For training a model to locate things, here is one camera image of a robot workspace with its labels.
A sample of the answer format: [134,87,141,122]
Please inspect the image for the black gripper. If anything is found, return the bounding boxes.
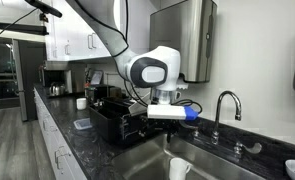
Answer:
[148,119,179,143]

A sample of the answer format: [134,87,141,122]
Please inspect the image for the white ceramic mug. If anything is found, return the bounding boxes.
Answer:
[169,158,191,180]

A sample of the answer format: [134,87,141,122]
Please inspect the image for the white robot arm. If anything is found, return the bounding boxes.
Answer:
[66,0,181,120]

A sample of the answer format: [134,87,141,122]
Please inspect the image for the stainless steel sink basin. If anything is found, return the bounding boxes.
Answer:
[112,135,264,180]

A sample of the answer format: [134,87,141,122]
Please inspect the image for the small white cup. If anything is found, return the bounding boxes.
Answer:
[76,98,87,110]

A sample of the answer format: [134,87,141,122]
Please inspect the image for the white square plate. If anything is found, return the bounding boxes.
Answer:
[128,100,147,115]

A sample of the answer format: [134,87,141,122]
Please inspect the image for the chrome gooseneck faucet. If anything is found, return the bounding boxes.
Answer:
[211,90,242,145]

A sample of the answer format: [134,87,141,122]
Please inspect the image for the black dish drying rack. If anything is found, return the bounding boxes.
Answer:
[90,97,164,146]

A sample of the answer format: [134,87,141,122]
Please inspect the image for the framed picture on counter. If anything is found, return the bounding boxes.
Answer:
[90,70,103,85]

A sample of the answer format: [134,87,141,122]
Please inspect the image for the white lower cabinets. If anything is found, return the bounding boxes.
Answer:
[34,91,87,180]

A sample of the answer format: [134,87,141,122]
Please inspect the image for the steel paper towel dispenser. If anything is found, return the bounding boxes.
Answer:
[149,0,217,83]

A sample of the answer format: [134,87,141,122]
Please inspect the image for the steel kettle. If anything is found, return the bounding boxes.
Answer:
[49,82,66,96]

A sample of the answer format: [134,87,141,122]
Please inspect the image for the black coffee machine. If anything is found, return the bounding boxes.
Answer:
[40,69,73,94]

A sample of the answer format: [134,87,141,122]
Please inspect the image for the stainless steel refrigerator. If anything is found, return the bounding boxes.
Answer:
[12,39,46,122]

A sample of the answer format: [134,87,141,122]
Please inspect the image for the chrome left faucet handle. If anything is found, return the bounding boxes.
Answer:
[178,120,199,137]

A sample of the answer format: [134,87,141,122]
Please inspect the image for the chrome faucet handle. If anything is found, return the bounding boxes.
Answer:
[178,120,199,137]
[234,142,262,156]

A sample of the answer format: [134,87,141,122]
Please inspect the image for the chrome right faucet handle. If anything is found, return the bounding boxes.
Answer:
[234,142,262,156]

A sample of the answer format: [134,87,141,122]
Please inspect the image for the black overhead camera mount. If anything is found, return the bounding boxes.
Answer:
[0,0,62,35]

